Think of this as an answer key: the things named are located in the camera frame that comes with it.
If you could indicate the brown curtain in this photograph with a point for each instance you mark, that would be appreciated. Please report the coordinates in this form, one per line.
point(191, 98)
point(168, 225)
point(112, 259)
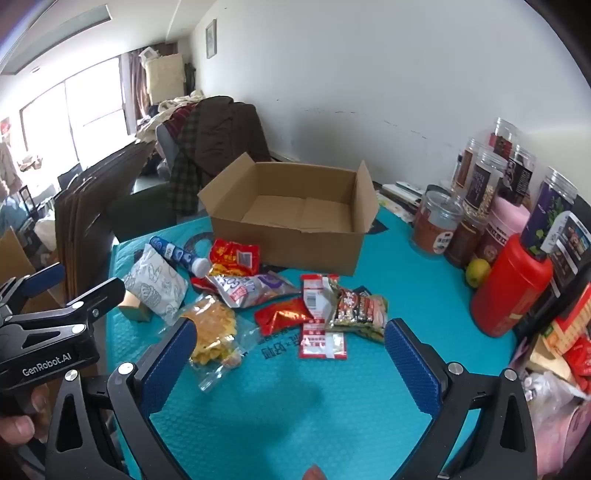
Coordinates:
point(134, 83)

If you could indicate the tall jar of grains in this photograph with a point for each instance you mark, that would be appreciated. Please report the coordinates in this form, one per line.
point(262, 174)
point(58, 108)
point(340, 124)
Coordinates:
point(482, 184)

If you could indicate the dark green seat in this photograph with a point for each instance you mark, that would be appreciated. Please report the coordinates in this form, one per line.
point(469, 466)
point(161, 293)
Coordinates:
point(138, 207)

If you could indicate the clear jar black label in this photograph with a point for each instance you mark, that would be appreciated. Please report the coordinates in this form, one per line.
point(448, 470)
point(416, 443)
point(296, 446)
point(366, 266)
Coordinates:
point(519, 177)

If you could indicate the white patterned snack packet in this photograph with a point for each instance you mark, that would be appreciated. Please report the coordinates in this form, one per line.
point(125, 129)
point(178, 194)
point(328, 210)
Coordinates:
point(154, 281)

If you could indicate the teal bubble mat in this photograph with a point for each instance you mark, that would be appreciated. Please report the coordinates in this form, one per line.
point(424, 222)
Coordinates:
point(300, 406)

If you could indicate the clear jar dark label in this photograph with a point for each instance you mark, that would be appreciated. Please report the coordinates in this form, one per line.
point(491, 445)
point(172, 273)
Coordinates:
point(502, 138)

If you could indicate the white plastic bag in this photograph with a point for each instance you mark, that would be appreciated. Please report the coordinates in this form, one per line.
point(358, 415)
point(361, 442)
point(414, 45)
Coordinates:
point(549, 392)

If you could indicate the red white long sachet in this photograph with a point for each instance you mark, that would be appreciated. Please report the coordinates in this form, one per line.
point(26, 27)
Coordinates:
point(316, 290)

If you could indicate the beige clothes pile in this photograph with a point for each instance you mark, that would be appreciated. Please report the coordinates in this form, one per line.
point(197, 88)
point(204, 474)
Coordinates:
point(178, 104)

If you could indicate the blue tablet tube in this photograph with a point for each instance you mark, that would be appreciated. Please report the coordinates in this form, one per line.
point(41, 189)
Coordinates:
point(173, 251)

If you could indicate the yellow green fruit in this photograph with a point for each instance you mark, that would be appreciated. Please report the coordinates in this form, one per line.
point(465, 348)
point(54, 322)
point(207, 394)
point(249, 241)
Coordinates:
point(477, 272)

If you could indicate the grey chair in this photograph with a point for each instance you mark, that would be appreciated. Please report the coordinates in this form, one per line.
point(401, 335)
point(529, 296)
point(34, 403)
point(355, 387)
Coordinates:
point(164, 143)

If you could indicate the red canister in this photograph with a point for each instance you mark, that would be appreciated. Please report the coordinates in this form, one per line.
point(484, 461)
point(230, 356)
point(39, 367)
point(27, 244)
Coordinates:
point(508, 290)

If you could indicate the beige board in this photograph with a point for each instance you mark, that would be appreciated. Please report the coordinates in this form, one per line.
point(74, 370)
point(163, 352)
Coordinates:
point(164, 76)

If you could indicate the clear bag of yellow chips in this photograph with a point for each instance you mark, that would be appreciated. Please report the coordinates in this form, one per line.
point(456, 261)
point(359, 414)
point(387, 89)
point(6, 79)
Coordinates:
point(214, 332)

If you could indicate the brown cardboard box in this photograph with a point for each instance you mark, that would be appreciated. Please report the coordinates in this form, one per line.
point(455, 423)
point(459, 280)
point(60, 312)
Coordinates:
point(300, 249)

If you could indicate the dark printed packet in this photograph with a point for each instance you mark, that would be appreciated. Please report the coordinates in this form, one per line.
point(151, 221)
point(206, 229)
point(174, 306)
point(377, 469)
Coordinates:
point(572, 244)

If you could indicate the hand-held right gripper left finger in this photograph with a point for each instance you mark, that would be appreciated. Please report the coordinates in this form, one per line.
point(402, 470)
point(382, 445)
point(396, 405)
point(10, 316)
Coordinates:
point(171, 364)

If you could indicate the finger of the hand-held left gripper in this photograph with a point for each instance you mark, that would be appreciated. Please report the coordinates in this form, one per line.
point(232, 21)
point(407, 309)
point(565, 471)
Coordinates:
point(99, 295)
point(39, 281)

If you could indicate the green plaid cloth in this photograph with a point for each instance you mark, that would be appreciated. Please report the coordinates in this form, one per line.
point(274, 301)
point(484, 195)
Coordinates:
point(184, 184)

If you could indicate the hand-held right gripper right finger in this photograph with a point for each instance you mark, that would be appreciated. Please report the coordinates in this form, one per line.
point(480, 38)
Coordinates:
point(411, 369)

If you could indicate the brown cardboard sheet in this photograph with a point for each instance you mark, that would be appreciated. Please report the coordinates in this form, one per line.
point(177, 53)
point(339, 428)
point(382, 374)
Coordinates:
point(16, 263)

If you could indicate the stack of books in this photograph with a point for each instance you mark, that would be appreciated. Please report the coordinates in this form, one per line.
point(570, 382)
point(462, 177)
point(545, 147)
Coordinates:
point(401, 196)

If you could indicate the chair draped with clothes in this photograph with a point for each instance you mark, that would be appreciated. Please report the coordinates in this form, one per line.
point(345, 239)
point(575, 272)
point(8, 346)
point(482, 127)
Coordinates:
point(226, 134)

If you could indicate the person's right hand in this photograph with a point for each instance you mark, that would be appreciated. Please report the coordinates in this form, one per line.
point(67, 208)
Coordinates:
point(315, 474)

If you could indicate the red yellow snack packet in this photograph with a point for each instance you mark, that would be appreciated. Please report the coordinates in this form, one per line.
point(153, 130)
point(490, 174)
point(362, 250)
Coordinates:
point(233, 256)

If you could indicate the tall clear jar brown label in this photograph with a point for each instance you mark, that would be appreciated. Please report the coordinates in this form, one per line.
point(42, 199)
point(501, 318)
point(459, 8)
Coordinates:
point(464, 166)

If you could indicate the wall picture frame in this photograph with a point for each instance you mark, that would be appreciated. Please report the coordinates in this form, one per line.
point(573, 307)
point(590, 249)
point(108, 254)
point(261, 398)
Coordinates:
point(211, 39)

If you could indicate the silver purple snack packet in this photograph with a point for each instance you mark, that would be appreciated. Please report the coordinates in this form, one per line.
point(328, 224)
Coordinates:
point(244, 288)

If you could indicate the pink canister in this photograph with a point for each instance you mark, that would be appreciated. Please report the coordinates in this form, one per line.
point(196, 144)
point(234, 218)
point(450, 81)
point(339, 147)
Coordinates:
point(505, 221)

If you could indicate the jar of dark brown powder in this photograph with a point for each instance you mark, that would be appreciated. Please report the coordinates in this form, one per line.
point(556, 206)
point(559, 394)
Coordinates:
point(461, 244)

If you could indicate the pink bag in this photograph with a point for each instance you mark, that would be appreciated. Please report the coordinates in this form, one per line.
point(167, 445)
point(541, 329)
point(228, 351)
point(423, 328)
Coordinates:
point(568, 438)

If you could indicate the red gold snack packet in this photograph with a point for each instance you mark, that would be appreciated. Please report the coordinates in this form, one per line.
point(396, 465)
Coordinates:
point(281, 316)

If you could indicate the small tan carton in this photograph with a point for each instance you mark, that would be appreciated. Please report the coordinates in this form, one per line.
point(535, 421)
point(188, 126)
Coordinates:
point(134, 311)

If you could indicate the green instant noodle packet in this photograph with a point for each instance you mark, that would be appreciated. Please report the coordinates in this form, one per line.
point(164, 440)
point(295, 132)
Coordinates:
point(358, 314)

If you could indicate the person's left hand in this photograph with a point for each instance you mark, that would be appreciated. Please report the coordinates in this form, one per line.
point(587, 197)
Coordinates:
point(16, 427)

